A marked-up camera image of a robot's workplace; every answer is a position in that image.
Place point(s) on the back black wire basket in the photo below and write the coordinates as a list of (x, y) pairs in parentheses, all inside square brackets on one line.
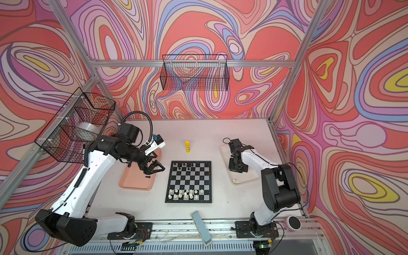
[(195, 72)]

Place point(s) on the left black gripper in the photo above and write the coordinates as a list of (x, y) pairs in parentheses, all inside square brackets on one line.
[(151, 169)]

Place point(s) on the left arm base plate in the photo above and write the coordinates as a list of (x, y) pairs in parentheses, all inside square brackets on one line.
[(140, 231)]

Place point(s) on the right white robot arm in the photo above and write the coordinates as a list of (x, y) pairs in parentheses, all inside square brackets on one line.
[(279, 187)]

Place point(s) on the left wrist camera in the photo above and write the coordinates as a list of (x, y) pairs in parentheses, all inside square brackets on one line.
[(156, 143)]

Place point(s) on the black wire basket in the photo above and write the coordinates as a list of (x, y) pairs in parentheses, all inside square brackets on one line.
[(195, 72), (58, 138)]

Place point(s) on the left black wire basket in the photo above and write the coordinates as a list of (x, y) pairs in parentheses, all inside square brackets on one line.
[(58, 138)]

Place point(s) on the black and silver chessboard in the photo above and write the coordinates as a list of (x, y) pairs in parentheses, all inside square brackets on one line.
[(189, 182)]

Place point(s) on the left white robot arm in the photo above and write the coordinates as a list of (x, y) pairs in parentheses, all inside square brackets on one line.
[(66, 220)]

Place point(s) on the pink plastic tray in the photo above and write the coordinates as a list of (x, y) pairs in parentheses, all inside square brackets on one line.
[(134, 179)]

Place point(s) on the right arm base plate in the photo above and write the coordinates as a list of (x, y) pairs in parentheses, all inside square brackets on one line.
[(250, 229)]

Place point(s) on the grey stapler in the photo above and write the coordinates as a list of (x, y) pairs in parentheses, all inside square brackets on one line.
[(201, 228)]

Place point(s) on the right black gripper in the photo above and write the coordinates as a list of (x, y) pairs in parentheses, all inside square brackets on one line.
[(232, 168)]

